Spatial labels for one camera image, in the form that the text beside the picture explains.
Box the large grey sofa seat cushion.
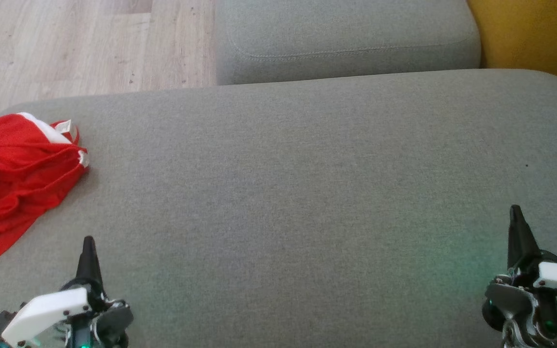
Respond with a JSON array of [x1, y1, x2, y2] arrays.
[[0, 69, 557, 348]]

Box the small grey sofa cushion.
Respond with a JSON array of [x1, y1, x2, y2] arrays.
[[216, 0, 482, 86]]

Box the yellow upholstered backrest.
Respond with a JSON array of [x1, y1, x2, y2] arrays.
[[467, 0, 557, 100]]

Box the red jersey white sleeves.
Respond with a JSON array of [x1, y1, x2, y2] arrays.
[[0, 112, 89, 278]]

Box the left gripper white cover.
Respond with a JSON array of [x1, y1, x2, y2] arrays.
[[1, 236, 134, 348]]

